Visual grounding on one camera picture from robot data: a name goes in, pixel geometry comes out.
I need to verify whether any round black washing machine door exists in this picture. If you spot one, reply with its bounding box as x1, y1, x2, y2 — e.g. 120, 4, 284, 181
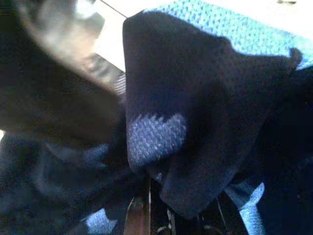
0, 0, 128, 147

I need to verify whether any navy blue knit garment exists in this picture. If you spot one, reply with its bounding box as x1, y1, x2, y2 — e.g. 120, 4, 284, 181
0, 0, 313, 235

